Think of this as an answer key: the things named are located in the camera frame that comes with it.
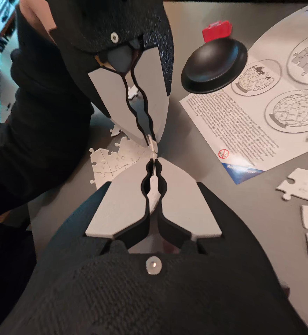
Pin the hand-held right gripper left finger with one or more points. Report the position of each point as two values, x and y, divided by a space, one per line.
117 209

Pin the partly built white puzzle ball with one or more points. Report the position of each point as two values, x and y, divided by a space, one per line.
109 162

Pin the pile of white puzzle pieces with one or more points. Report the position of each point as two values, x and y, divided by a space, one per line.
303 185

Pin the black dome puzzle stand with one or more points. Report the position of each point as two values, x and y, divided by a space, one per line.
211 68

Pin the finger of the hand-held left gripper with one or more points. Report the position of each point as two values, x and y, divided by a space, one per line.
112 96
156 86

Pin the printed puzzle instruction leaflet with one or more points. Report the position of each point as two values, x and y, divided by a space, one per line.
235 117

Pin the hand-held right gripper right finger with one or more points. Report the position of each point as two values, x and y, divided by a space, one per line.
190 209

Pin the red plastic clip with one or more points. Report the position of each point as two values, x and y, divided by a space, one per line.
216 30

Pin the person's left forearm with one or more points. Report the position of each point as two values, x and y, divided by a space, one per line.
44 117

